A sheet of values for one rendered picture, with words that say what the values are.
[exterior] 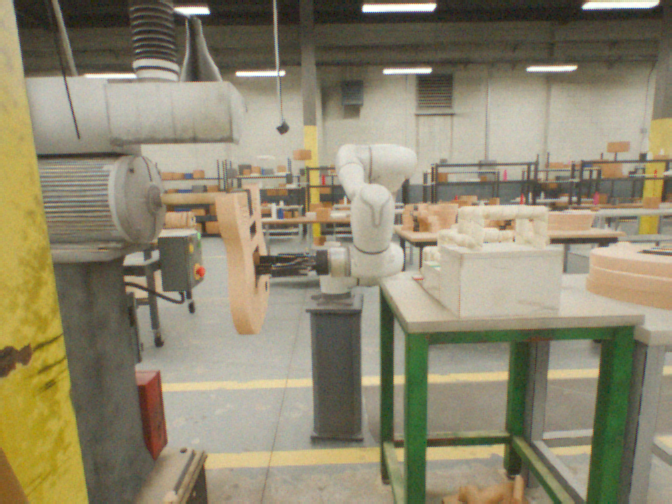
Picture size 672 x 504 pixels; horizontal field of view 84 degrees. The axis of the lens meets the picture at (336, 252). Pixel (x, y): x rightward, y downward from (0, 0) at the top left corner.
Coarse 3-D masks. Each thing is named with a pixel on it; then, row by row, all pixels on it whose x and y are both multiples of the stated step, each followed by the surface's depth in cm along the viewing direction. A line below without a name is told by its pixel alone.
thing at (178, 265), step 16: (160, 240) 129; (176, 240) 129; (192, 240) 136; (160, 256) 130; (176, 256) 130; (192, 256) 135; (176, 272) 131; (192, 272) 135; (144, 288) 131; (176, 288) 132; (192, 288) 136
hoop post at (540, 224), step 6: (546, 216) 94; (534, 222) 96; (540, 222) 94; (546, 222) 94; (534, 228) 96; (540, 228) 95; (546, 228) 95; (534, 234) 96; (540, 234) 95; (546, 234) 95; (534, 240) 96; (540, 240) 95; (534, 246) 96; (540, 246) 95
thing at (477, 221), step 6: (474, 216) 93; (480, 216) 93; (474, 222) 93; (480, 222) 93; (474, 228) 94; (480, 228) 93; (474, 234) 94; (480, 234) 94; (480, 240) 94; (480, 246) 94
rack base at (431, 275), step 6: (426, 264) 121; (432, 264) 119; (426, 270) 121; (432, 270) 115; (438, 270) 110; (426, 276) 122; (432, 276) 115; (438, 276) 110; (426, 282) 122; (432, 282) 116; (438, 282) 110; (426, 288) 122; (432, 288) 116; (438, 288) 110; (432, 294) 116; (438, 294) 111; (438, 300) 111
